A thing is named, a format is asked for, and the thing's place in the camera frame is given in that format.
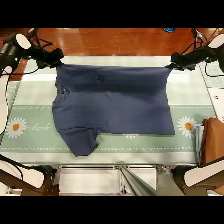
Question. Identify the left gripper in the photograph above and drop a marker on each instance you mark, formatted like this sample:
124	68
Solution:
53	55

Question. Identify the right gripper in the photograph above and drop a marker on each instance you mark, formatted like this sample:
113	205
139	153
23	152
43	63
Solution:
181	60

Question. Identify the navy blue T-shirt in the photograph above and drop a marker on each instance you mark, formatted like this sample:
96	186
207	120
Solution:
110	103

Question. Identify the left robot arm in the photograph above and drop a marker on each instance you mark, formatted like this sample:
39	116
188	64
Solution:
13	46

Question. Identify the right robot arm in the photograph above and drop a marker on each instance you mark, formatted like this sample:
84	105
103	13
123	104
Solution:
213	45

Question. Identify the brown garment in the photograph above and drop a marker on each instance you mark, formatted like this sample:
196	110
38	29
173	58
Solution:
213	143

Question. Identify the silver frame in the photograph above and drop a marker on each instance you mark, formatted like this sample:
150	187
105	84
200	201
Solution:
133	180

